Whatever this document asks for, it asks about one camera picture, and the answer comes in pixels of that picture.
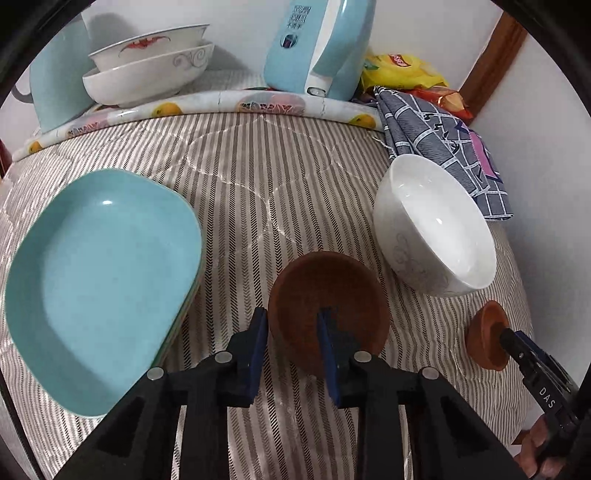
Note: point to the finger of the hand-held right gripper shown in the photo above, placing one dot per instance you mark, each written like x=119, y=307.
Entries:
x=535, y=348
x=515, y=346

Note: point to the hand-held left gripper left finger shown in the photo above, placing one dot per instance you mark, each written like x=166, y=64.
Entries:
x=256, y=355

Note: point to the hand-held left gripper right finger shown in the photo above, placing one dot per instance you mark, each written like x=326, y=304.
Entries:
x=328, y=360

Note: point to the small brown bowl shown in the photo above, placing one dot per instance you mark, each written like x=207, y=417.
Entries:
x=323, y=286
x=485, y=332

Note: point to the green square plate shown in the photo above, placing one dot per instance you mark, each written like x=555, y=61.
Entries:
x=184, y=316

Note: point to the blue square plate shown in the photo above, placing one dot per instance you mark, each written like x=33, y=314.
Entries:
x=101, y=286

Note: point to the person's right hand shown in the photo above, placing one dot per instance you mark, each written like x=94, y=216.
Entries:
x=531, y=447

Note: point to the white patterned bowl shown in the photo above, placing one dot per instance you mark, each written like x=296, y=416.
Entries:
x=438, y=230

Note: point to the pink paper label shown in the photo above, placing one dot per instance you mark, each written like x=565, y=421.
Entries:
x=482, y=157

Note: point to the grey checked cloth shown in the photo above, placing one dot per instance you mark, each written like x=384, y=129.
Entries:
x=415, y=124

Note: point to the red snack bag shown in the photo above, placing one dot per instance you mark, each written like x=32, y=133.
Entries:
x=443, y=101

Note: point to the rolled fruit-print sheet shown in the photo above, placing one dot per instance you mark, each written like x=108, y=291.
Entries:
x=207, y=104

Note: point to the large white bowl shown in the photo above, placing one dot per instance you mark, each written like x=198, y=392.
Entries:
x=143, y=85

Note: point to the yellow chips bag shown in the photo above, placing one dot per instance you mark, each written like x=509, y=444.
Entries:
x=401, y=71

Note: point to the blue electric kettle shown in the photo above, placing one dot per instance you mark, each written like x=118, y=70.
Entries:
x=300, y=55

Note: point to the white bowl with red print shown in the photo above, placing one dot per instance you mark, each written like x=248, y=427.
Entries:
x=152, y=48

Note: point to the blue thermos jug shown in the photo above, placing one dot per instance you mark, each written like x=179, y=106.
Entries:
x=60, y=78

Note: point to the brown wooden door frame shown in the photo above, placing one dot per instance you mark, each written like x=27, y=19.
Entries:
x=496, y=60

